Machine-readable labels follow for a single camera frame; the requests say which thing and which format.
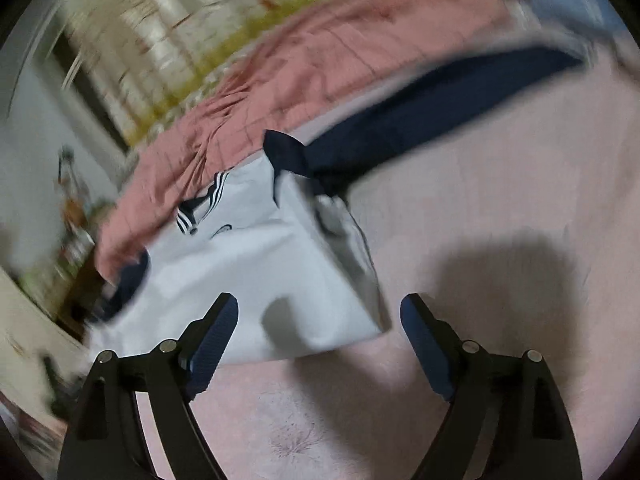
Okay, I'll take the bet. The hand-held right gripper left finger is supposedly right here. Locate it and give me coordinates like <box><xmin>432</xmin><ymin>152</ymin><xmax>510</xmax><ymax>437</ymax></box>
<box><xmin>56</xmin><ymin>292</ymin><xmax>240</xmax><ymax>480</ymax></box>

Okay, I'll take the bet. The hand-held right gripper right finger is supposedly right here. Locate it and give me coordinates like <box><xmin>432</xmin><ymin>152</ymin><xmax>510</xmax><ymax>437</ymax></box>
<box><xmin>400</xmin><ymin>293</ymin><xmax>583</xmax><ymax>480</ymax></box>

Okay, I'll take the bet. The white and navy jacket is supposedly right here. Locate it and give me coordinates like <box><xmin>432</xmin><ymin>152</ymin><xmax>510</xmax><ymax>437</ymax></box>
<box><xmin>85</xmin><ymin>47</ymin><xmax>586</xmax><ymax>366</ymax></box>

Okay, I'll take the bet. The dark wooden desk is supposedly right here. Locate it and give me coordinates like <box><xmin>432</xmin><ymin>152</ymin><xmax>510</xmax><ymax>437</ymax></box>
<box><xmin>55</xmin><ymin>255</ymin><xmax>118</xmax><ymax>338</ymax></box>

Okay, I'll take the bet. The pink bed sheet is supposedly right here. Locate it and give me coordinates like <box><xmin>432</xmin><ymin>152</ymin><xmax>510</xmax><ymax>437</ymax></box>
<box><xmin>50</xmin><ymin>25</ymin><xmax>640</xmax><ymax>480</ymax></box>

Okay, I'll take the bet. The tree print curtain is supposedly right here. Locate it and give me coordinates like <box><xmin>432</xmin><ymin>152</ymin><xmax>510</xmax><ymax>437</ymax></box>
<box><xmin>60</xmin><ymin>0</ymin><xmax>346</xmax><ymax>146</ymax></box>

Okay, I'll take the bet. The pink plaid quilt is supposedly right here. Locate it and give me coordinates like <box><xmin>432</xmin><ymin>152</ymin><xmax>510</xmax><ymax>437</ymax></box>
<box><xmin>95</xmin><ymin>0</ymin><xmax>511</xmax><ymax>281</ymax></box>

